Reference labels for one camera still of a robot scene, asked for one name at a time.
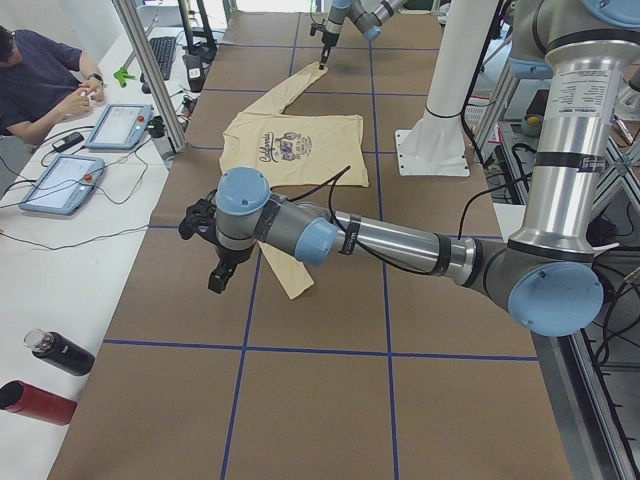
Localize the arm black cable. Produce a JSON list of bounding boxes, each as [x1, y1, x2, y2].
[[284, 167, 526, 276]]

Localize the aluminium frame post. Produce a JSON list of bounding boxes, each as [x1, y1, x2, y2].
[[112, 0, 186, 155]]

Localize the black keyboard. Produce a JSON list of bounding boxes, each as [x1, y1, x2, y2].
[[149, 36, 177, 80]]

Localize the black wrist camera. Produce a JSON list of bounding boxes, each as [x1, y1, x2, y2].
[[178, 199, 217, 244]]

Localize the beige long-sleeve printed shirt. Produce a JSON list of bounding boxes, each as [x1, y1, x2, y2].
[[216, 63, 369, 298]]

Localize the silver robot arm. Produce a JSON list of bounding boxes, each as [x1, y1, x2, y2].
[[310, 0, 405, 70], [202, 15, 529, 355]]

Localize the teach pendant tablet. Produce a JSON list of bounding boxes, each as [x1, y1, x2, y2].
[[19, 154, 106, 216], [85, 104, 153, 151]]

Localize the black water bottle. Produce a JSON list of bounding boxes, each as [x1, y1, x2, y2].
[[23, 329, 95, 376]]

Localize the seated person dark shirt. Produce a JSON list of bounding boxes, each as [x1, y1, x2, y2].
[[1, 27, 104, 146]]

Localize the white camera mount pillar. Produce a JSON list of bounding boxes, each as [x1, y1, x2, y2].
[[396, 0, 499, 177]]

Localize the far teach pendant tablet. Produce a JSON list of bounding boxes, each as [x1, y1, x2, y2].
[[85, 104, 153, 151]]

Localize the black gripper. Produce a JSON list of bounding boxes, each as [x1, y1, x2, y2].
[[208, 246, 254, 294], [319, 46, 331, 69]]

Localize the near teach pendant tablet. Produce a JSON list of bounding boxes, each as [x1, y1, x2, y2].
[[19, 154, 106, 216]]

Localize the red water bottle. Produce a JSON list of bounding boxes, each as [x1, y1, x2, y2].
[[1, 380, 77, 426]]

